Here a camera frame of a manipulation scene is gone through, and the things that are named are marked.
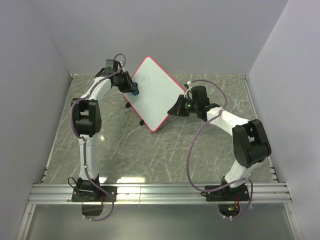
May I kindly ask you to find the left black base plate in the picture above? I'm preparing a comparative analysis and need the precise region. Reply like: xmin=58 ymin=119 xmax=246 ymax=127
xmin=71 ymin=185 xmax=118 ymax=203

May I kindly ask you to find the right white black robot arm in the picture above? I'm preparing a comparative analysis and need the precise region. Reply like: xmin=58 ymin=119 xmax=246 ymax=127
xmin=167 ymin=94 xmax=272 ymax=200

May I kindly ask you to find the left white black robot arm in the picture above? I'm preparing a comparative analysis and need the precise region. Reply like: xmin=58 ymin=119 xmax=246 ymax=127
xmin=70 ymin=59 xmax=139 ymax=201

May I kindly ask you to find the pink framed whiteboard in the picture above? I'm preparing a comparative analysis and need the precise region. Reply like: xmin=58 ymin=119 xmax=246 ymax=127
xmin=123 ymin=56 xmax=185 ymax=132

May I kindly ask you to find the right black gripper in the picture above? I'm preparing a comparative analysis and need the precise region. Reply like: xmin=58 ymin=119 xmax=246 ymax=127
xmin=167 ymin=96 xmax=198 ymax=119

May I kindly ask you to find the blue whiteboard eraser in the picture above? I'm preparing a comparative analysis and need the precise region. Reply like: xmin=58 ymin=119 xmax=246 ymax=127
xmin=132 ymin=82 xmax=140 ymax=96

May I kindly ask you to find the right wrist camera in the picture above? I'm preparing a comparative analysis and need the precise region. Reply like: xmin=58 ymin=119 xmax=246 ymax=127
xmin=185 ymin=85 xmax=210 ymax=113

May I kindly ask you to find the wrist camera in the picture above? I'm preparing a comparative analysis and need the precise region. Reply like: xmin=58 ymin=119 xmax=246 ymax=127
xmin=185 ymin=85 xmax=210 ymax=113
xmin=103 ymin=59 xmax=121 ymax=76

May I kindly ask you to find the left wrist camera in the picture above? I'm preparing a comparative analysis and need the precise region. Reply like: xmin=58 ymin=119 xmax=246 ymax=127
xmin=103 ymin=59 xmax=121 ymax=76

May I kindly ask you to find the aluminium front rail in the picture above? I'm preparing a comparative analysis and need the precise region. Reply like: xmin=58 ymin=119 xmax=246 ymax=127
xmin=27 ymin=182 xmax=292 ymax=205

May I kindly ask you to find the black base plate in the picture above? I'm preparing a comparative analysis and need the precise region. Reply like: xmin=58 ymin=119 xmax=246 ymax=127
xmin=71 ymin=185 xmax=118 ymax=203
xmin=200 ymin=183 xmax=250 ymax=202

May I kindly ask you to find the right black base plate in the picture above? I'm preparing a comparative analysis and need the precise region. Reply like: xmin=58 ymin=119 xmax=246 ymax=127
xmin=200 ymin=183 xmax=250 ymax=202

